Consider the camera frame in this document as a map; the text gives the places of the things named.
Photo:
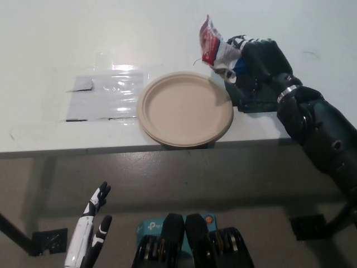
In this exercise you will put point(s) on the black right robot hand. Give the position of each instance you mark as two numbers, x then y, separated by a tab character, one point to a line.
265	64

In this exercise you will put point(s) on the teal tp-link box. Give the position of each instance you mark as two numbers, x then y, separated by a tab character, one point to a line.
150	227

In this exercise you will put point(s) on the sunflower seed bag red blue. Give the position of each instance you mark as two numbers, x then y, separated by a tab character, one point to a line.
209	44

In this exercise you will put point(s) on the beige paper plate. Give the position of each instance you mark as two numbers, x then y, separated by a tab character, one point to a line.
184	109

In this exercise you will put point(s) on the black table leg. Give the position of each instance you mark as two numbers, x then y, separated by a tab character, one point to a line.
16	237
338	220

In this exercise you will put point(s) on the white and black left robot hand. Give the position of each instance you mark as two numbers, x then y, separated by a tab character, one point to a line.
81	237

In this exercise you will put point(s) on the black robot legs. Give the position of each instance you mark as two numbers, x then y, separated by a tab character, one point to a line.
173	240

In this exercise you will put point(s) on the clear plastic taped sheet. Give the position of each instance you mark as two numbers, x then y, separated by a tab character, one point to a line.
106	96

